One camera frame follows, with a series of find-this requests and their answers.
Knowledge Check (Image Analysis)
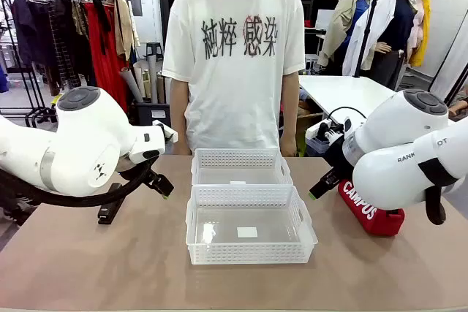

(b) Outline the black clothes rack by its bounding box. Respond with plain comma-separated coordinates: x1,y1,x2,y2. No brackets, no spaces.
0,0,132,129

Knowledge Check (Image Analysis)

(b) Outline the large white plastic basket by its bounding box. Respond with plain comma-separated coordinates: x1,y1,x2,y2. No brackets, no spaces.
185,184,318,265

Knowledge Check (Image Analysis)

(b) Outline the red dress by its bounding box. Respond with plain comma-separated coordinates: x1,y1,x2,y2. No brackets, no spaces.
84,0,129,113

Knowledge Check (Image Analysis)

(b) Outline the person in white t-shirt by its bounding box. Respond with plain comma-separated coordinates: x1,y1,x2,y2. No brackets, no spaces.
161,0,306,156

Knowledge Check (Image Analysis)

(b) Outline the grey storage box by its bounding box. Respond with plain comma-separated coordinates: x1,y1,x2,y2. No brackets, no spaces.
133,99,173,129

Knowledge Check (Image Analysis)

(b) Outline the black stapler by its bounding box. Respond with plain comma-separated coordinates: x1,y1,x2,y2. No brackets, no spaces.
97,182,127,225

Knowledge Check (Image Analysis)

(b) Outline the person's left hand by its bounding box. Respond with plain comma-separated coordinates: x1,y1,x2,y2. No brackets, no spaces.
279,137,299,158

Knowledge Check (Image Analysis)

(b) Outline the yellow garment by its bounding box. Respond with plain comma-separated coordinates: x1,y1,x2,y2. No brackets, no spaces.
407,0,432,68

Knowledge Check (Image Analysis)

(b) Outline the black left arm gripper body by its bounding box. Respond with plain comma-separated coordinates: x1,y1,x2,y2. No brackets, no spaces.
117,154,159,181

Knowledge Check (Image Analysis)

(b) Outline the person's right hand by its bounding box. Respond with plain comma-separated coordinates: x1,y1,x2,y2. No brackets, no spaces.
171,142,193,156

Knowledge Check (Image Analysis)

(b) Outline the grey cardboard tube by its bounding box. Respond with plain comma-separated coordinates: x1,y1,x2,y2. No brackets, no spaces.
119,66,146,103

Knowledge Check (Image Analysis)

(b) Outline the beige hanging garment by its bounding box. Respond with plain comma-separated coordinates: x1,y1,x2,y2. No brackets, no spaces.
113,0,140,61

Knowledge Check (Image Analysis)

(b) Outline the person's left forearm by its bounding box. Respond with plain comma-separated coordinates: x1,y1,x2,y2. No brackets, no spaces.
279,72,301,140

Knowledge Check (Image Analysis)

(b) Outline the mannequin with white coat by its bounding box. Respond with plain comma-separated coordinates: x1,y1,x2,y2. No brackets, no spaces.
343,0,418,91

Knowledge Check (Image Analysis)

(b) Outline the cream cardboard tube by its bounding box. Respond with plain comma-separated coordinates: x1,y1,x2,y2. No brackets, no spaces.
132,61,151,103

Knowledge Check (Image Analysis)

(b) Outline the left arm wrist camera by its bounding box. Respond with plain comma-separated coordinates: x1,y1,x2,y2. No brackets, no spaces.
152,119,178,144

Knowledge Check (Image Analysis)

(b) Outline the brown cardboard box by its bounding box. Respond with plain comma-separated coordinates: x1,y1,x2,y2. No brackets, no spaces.
295,99,325,153

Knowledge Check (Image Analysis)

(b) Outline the black hanging garment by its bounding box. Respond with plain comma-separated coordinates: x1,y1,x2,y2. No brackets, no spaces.
54,0,92,88

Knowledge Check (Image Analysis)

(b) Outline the white background table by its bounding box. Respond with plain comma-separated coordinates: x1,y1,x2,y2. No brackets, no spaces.
298,75,407,134

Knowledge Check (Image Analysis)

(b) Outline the black plastic stool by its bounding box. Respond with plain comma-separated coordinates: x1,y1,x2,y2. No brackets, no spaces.
146,41,164,64

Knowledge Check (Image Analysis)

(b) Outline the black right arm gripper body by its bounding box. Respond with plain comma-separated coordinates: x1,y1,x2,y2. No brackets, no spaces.
323,138,354,183

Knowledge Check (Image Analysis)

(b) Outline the black stand pole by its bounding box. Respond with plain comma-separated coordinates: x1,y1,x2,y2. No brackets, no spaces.
353,0,381,78

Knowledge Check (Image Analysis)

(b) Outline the small white plastic basket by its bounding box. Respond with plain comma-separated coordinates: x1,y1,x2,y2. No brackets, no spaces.
190,148,294,186

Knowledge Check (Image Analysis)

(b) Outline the red CAMPUS pencil case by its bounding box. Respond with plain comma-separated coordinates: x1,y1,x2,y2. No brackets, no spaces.
336,179,406,236

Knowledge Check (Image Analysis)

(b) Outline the dark purple coat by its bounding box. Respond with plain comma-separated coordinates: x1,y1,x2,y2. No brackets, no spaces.
10,0,56,68

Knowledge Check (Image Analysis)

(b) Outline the person's right forearm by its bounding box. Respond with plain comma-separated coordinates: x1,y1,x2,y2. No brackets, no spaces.
170,78,191,145

